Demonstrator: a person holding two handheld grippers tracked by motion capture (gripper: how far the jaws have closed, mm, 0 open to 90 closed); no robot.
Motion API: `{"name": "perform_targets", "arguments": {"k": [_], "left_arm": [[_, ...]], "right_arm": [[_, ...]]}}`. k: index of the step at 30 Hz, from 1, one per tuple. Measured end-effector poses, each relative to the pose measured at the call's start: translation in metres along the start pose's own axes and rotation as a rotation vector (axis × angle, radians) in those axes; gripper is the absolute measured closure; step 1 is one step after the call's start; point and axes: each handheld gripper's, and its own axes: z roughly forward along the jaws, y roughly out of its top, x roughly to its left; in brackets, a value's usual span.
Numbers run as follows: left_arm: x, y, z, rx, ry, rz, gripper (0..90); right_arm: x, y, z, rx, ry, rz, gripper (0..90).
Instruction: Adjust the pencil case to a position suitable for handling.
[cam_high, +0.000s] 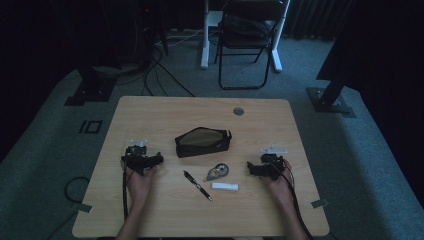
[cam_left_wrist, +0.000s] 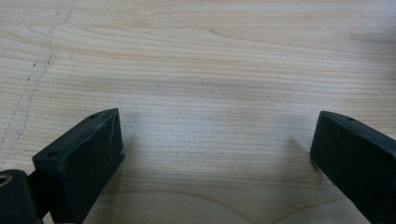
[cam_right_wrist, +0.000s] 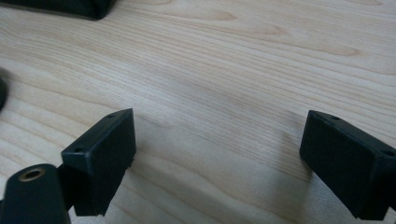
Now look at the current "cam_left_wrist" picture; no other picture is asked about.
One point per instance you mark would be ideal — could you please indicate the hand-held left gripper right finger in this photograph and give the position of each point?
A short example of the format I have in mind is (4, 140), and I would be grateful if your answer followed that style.
(358, 161)

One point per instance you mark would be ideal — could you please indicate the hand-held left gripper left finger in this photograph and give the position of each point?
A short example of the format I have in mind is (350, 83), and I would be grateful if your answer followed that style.
(77, 168)

